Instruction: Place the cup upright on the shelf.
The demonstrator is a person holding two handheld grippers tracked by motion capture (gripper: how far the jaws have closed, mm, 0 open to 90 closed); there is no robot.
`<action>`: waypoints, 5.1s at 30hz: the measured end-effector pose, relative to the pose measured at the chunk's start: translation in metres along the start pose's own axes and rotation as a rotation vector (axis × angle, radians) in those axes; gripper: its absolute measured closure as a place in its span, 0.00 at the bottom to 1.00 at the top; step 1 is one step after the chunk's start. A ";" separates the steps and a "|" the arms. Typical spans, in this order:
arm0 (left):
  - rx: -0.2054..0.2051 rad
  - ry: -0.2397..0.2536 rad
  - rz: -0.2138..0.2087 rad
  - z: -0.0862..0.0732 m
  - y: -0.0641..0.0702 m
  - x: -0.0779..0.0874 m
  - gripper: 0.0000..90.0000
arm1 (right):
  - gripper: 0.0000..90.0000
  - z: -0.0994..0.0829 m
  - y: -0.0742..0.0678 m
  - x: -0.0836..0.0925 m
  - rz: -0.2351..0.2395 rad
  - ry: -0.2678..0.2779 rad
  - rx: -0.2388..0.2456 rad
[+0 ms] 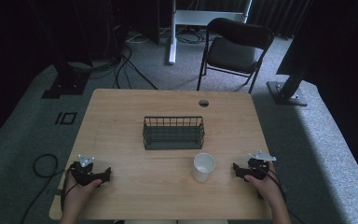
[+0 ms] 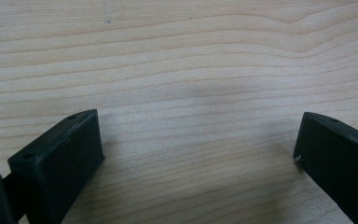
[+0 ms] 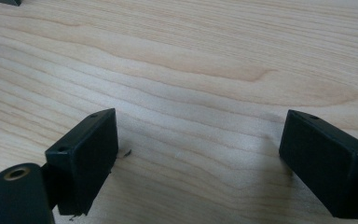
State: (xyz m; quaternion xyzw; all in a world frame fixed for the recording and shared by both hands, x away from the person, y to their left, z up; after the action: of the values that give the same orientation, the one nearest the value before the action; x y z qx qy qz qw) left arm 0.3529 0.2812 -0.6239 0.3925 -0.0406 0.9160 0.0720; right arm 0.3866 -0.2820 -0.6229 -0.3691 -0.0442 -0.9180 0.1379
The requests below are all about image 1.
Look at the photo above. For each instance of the white desk frame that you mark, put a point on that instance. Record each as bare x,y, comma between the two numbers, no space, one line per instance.
172,37

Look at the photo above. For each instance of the white cup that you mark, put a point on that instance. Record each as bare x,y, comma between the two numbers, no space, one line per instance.
203,169

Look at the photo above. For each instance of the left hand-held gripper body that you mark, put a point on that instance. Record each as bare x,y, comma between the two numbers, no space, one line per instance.
82,174

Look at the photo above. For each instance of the black folding chair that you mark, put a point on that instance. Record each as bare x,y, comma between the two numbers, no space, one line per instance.
233,53

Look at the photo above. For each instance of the black metal stand with plate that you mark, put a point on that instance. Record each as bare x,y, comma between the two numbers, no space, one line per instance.
287,93

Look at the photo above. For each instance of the large dark panel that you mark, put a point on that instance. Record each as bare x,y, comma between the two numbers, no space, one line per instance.
329,37

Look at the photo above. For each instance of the person's right hand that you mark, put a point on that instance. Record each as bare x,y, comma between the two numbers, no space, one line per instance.
267,188

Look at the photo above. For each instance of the person's left hand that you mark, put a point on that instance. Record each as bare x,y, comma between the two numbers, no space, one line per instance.
76,193

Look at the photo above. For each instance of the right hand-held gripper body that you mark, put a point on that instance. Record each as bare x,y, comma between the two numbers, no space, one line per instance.
258,170

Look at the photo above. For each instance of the dark curtain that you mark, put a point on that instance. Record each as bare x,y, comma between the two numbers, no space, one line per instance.
276,15

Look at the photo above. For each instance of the black stand with square base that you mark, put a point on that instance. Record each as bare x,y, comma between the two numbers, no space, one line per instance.
65,84

